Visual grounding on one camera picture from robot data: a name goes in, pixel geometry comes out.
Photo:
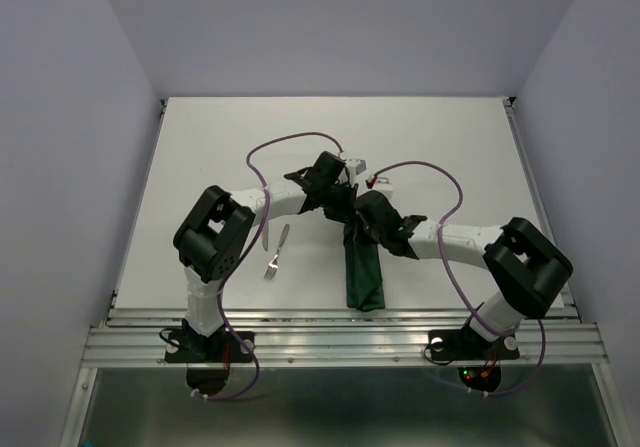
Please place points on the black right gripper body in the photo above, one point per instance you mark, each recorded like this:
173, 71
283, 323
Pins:
369, 234

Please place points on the silver table knife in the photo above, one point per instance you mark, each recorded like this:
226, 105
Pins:
265, 238

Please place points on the silver fork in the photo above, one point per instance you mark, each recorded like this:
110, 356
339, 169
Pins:
273, 265

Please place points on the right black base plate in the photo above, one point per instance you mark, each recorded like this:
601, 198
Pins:
446, 346

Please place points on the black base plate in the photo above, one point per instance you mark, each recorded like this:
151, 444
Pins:
446, 346
221, 347

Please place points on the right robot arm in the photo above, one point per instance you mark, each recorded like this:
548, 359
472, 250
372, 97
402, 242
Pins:
528, 269

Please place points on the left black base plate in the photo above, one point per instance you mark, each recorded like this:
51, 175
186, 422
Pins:
221, 347

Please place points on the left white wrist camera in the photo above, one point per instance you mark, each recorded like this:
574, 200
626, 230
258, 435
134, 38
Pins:
353, 168

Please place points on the dark green cloth napkin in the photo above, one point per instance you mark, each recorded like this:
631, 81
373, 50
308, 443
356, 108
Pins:
364, 280

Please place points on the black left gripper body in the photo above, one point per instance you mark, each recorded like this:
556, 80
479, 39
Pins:
338, 200

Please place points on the aluminium frame rail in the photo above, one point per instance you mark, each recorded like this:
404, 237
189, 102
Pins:
329, 377

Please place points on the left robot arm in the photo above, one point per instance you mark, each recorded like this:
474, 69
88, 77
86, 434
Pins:
211, 239

